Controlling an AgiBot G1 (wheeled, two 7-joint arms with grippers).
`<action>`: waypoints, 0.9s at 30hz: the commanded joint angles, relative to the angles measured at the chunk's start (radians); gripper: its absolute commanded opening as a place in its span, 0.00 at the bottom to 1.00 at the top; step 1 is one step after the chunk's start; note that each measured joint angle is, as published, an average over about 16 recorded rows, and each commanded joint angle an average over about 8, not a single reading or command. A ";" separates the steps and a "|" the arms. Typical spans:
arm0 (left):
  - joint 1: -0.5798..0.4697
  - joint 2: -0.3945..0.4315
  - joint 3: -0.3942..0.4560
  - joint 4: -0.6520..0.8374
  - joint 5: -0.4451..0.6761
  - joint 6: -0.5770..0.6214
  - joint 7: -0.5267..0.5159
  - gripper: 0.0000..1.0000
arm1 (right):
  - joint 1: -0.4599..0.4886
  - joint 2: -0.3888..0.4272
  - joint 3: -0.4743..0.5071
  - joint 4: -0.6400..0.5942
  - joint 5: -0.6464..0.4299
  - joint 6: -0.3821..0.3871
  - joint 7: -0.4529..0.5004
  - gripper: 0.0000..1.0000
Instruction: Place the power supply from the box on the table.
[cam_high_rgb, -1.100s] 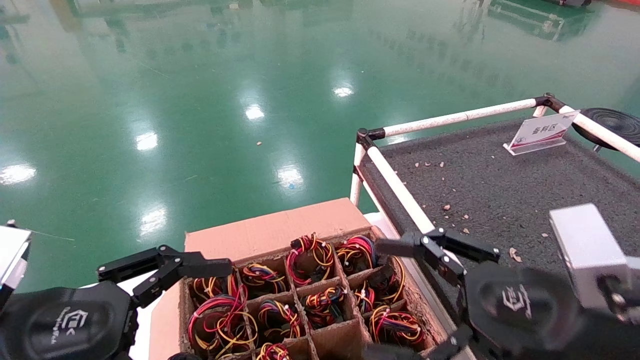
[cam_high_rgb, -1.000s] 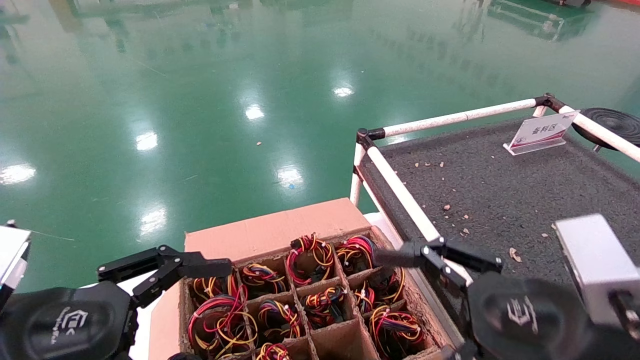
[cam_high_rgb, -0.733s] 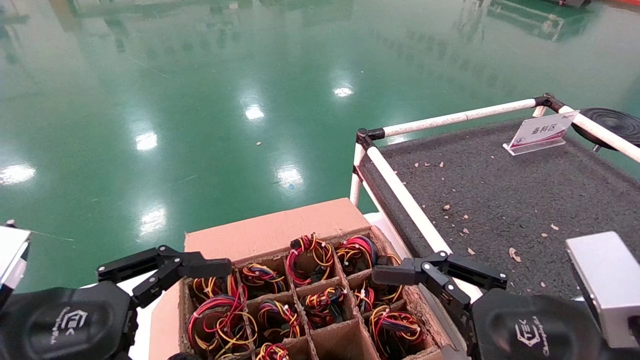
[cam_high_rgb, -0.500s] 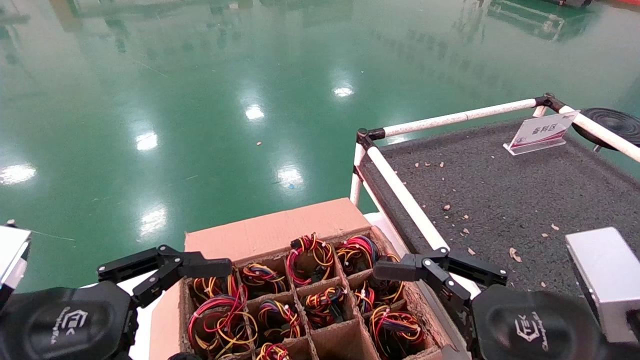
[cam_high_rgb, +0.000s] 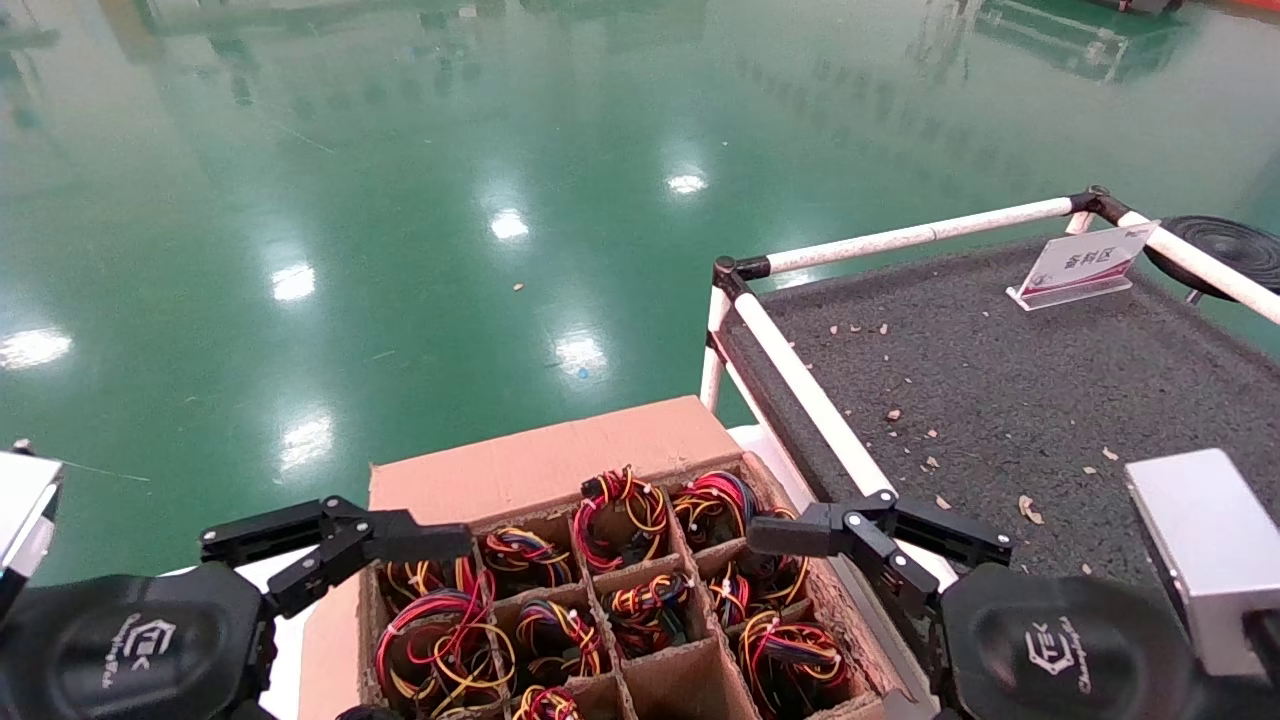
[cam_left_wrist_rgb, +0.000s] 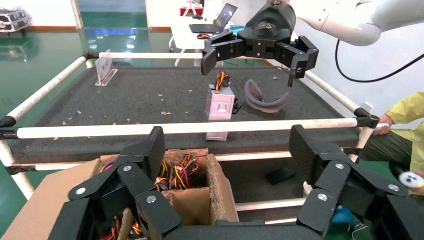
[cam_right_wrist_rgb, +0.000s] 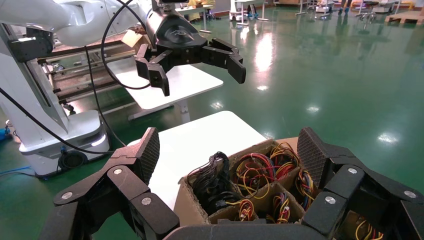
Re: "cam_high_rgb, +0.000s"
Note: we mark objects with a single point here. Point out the white-railed cart with mat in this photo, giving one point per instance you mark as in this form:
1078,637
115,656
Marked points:
1000,400

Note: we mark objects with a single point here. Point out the cardboard divider insert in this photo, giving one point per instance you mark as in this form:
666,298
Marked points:
680,690

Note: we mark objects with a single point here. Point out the brown cardboard box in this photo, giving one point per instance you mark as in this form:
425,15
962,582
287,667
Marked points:
560,450

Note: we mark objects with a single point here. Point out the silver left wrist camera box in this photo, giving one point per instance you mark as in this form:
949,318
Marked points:
25,510

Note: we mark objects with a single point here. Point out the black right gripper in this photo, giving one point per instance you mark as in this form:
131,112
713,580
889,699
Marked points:
1060,650

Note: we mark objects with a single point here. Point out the white frame leg pipe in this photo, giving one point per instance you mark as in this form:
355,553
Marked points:
714,350

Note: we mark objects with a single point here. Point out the long white frame pipe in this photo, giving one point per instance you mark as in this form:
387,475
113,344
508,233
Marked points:
800,385

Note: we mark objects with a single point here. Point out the dark machine base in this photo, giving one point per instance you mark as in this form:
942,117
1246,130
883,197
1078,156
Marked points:
1140,5

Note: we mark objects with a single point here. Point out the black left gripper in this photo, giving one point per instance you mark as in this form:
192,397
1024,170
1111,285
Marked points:
130,650

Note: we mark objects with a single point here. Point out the clear acrylic sign holder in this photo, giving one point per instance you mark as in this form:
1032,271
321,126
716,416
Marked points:
1085,262

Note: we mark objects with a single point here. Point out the black round disc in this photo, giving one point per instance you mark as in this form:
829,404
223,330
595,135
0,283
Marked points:
1230,245

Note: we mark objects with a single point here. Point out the black pipe corner connector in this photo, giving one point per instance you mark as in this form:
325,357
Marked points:
1098,203
735,272

